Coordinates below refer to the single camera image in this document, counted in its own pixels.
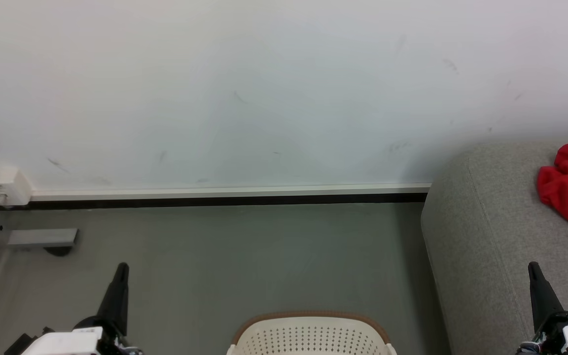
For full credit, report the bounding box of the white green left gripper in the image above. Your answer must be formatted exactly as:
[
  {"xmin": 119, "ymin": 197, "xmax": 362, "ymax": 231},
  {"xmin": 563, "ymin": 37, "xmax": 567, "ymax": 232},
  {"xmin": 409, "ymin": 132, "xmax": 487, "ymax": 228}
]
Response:
[{"xmin": 20, "ymin": 263, "xmax": 142, "ymax": 355}]

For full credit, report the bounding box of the white wall junction box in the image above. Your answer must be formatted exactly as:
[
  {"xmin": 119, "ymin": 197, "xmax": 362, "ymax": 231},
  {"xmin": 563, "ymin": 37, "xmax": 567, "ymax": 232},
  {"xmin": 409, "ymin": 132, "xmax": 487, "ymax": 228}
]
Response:
[{"xmin": 0, "ymin": 168, "xmax": 33, "ymax": 208}]

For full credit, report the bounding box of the cream perforated laundry basket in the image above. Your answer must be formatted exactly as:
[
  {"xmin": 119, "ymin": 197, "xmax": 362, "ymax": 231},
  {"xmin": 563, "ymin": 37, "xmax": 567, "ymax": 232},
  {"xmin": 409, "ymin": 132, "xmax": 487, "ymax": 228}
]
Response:
[{"xmin": 226, "ymin": 311, "xmax": 397, "ymax": 355}]

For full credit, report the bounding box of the grey metal foot bracket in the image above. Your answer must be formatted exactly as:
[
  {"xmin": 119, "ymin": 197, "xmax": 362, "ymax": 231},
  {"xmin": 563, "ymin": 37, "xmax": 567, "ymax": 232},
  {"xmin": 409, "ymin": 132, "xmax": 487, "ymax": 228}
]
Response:
[{"xmin": 7, "ymin": 228, "xmax": 79, "ymax": 248}]

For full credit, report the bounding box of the grey fabric sofa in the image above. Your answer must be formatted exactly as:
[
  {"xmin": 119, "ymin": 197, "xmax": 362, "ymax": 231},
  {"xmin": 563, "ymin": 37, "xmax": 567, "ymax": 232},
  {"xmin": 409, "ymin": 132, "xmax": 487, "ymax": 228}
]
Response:
[{"xmin": 421, "ymin": 140, "xmax": 568, "ymax": 355}]

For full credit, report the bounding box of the white and black baseboard strip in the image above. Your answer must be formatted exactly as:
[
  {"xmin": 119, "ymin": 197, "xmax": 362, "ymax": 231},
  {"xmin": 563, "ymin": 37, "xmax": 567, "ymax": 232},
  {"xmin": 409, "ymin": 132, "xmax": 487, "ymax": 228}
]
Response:
[{"xmin": 28, "ymin": 183, "xmax": 432, "ymax": 210}]

